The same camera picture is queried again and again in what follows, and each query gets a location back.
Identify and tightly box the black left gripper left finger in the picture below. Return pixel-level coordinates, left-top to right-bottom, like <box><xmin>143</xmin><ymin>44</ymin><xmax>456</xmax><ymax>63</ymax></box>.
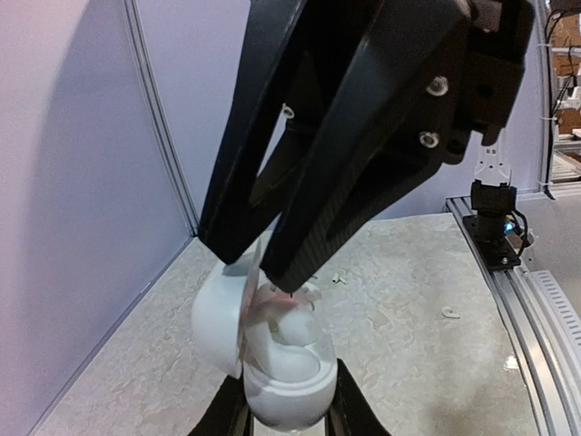
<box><xmin>188</xmin><ymin>376</ymin><xmax>248</xmax><ymax>436</ymax></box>

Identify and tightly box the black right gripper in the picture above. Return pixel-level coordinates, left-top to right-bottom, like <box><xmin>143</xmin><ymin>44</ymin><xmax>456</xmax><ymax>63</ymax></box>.
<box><xmin>261</xmin><ymin>1</ymin><xmax>533</xmax><ymax>293</ymax></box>

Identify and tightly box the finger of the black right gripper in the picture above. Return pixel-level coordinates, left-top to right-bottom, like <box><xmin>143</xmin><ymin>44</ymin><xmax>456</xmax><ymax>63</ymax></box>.
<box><xmin>199</xmin><ymin>1</ymin><xmax>309</xmax><ymax>263</ymax></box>

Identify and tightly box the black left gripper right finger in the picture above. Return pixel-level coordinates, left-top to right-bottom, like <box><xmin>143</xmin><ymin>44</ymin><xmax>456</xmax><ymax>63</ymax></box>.
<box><xmin>333</xmin><ymin>359</ymin><xmax>390</xmax><ymax>436</ymax></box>

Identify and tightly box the white oval charging case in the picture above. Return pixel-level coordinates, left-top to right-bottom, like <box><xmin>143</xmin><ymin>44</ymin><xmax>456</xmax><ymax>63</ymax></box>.
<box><xmin>192</xmin><ymin>255</ymin><xmax>338</xmax><ymax>432</ymax></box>

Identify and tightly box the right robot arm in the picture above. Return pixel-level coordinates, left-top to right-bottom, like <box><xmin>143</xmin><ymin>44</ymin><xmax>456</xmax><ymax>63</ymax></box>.
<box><xmin>199</xmin><ymin>1</ymin><xmax>534</xmax><ymax>293</ymax></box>

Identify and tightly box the white earbud with stem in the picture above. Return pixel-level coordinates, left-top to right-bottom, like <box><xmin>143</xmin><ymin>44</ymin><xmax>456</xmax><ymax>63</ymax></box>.
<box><xmin>331</xmin><ymin>273</ymin><xmax>349</xmax><ymax>285</ymax></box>

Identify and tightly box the aluminium table front rail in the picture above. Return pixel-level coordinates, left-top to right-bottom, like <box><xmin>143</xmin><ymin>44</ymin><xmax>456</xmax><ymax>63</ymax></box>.
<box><xmin>446</xmin><ymin>197</ymin><xmax>580</xmax><ymax>435</ymax></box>

